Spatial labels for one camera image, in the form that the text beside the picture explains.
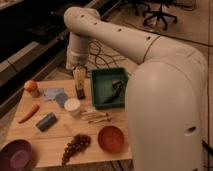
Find wooden utensils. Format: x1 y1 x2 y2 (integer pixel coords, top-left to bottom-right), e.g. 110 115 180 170
80 111 112 124

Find dark object in tray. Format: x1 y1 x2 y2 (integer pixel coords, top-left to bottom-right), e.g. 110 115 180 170
104 80 123 104

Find red-brown bowl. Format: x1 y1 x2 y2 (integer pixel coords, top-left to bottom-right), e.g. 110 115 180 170
97 126 124 154

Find green plastic tray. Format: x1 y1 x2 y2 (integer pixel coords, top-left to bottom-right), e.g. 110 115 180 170
90 67 128 109

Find orange carrot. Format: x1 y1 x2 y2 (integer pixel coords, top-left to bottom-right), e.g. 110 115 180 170
18 104 40 124

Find bunch of dark grapes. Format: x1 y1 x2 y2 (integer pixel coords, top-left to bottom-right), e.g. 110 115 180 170
61 134 91 165

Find black office chair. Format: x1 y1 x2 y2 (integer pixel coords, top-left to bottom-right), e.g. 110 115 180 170
143 0 178 30

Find blue cloth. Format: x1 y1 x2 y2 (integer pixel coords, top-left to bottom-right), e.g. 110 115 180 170
43 88 68 108

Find orange fruit on cup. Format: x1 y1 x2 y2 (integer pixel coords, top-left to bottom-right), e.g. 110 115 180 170
24 80 40 98

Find white paper cup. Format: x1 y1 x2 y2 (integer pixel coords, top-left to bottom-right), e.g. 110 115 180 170
64 98 81 117

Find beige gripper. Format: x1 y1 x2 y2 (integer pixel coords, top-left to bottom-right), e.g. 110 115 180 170
73 66 86 99

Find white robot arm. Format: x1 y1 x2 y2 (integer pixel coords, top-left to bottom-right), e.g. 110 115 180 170
64 7 207 171

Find black object on floor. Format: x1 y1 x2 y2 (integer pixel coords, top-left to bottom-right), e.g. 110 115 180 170
202 140 213 156

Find purple bowl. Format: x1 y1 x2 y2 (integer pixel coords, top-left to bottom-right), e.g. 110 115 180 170
0 139 32 171

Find blue sponge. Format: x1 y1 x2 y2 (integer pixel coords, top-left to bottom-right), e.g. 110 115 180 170
36 113 57 131

